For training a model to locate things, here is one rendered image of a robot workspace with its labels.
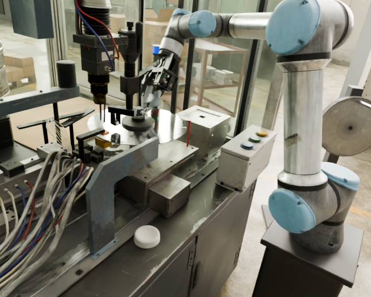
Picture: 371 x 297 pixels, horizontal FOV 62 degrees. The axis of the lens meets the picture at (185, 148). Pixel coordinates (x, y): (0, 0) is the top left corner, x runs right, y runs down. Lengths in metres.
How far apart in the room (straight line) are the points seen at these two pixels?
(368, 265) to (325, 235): 1.31
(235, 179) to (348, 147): 0.91
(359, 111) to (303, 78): 1.11
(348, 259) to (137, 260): 0.58
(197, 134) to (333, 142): 0.85
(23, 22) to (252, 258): 1.62
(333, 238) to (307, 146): 0.33
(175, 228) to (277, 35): 0.58
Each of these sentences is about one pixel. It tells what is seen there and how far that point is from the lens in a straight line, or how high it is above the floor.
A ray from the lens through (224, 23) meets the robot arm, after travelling 1.07.
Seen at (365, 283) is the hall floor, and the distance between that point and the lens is 2.14.
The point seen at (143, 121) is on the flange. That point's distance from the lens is 1.04.
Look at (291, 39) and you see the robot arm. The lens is 0.70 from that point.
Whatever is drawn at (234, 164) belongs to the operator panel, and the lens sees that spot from 1.06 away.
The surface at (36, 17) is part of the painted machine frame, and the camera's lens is 0.90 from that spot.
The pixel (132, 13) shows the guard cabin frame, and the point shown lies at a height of 1.24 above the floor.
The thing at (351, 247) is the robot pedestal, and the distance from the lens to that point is 1.05.
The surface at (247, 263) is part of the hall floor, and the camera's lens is 1.93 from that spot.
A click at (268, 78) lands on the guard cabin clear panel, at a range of 1.28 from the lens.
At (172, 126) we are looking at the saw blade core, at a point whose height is 0.95.
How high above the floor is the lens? 1.36
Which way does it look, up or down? 27 degrees down
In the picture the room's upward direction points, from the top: 6 degrees clockwise
